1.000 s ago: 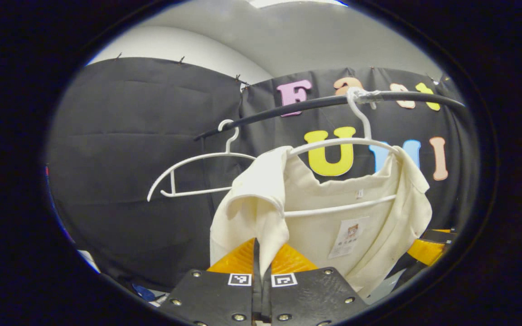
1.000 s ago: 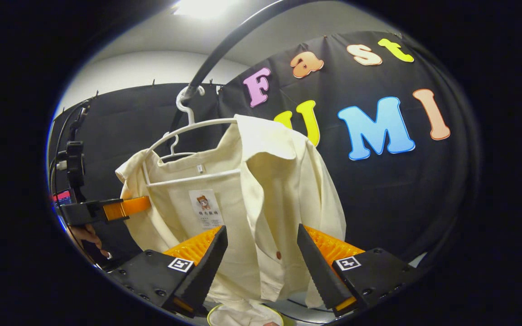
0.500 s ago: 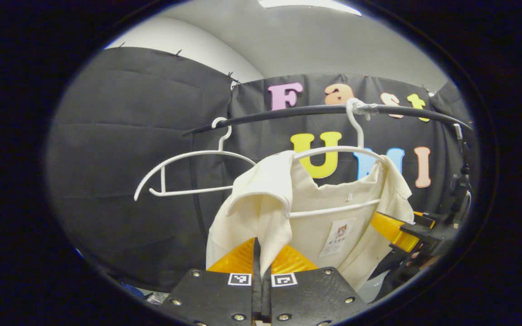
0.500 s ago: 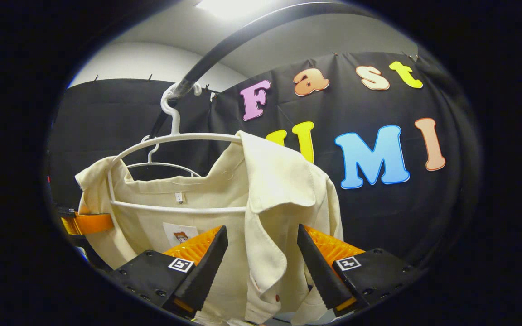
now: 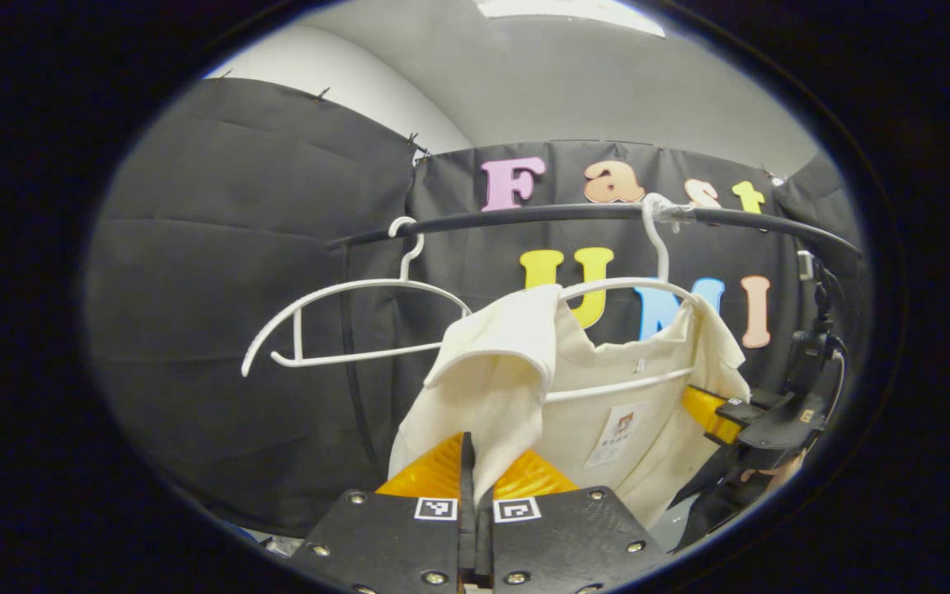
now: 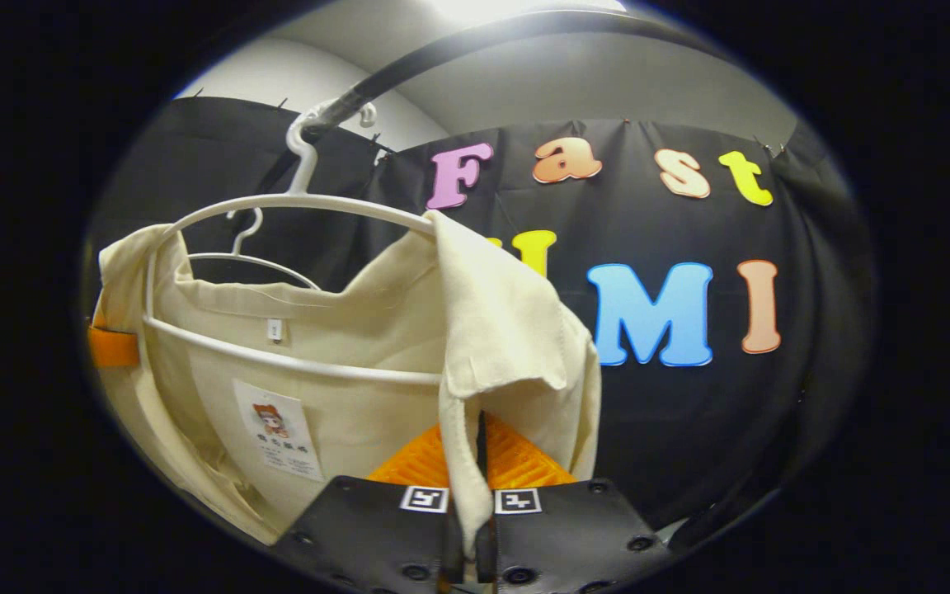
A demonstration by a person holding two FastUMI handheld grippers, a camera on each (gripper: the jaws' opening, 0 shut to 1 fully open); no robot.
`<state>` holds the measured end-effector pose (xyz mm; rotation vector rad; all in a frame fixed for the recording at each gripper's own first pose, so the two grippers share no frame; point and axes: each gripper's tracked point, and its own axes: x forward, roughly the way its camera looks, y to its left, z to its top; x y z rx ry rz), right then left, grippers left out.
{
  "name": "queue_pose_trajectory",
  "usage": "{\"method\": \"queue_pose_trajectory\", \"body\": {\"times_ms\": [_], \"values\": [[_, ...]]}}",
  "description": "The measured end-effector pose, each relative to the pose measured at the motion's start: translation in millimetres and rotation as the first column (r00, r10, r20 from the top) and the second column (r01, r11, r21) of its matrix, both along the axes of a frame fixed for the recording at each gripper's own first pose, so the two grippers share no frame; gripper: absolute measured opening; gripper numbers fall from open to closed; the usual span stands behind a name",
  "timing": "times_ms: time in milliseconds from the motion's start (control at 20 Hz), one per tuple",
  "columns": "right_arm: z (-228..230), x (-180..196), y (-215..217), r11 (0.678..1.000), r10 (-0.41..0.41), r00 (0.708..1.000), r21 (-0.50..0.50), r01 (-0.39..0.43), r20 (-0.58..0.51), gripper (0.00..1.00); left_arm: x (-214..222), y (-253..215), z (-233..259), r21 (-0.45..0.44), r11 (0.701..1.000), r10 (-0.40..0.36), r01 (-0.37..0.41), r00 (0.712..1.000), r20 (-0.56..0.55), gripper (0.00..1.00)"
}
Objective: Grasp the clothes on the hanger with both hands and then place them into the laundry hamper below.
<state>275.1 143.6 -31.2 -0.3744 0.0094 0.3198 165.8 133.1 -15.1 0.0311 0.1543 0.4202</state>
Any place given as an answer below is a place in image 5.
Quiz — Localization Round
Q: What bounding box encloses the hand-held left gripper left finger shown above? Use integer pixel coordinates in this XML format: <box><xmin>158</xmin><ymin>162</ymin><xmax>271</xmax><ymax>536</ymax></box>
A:
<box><xmin>289</xmin><ymin>431</ymin><xmax>476</xmax><ymax>594</ymax></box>

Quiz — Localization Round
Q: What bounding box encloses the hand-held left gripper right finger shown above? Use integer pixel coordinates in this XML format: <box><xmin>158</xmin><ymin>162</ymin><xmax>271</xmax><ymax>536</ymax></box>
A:
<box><xmin>475</xmin><ymin>450</ymin><xmax>674</xmax><ymax>594</ymax></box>

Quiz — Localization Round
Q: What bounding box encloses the cream shirt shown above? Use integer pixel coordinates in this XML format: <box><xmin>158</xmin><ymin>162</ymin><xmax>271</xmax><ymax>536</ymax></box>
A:
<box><xmin>388</xmin><ymin>285</ymin><xmax>752</xmax><ymax>529</ymax></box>

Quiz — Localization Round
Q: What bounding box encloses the white clothes hanger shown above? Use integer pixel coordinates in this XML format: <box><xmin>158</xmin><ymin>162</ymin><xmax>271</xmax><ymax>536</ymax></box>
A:
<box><xmin>543</xmin><ymin>192</ymin><xmax>700</xmax><ymax>403</ymax></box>
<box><xmin>242</xmin><ymin>216</ymin><xmax>473</xmax><ymax>379</ymax></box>

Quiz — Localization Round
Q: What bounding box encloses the black clothes rack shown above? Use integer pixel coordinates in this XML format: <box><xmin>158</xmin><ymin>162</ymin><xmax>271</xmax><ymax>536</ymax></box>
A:
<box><xmin>327</xmin><ymin>202</ymin><xmax>863</xmax><ymax>471</ymax></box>

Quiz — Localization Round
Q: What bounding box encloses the black backdrop cloth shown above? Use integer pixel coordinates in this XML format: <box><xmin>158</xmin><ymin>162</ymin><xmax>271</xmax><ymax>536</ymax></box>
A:
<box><xmin>83</xmin><ymin>77</ymin><xmax>872</xmax><ymax>537</ymax></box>

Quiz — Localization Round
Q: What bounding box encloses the large ceiling light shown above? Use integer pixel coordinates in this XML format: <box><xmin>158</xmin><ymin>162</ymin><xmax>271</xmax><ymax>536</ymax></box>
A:
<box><xmin>475</xmin><ymin>0</ymin><xmax>665</xmax><ymax>38</ymax></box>

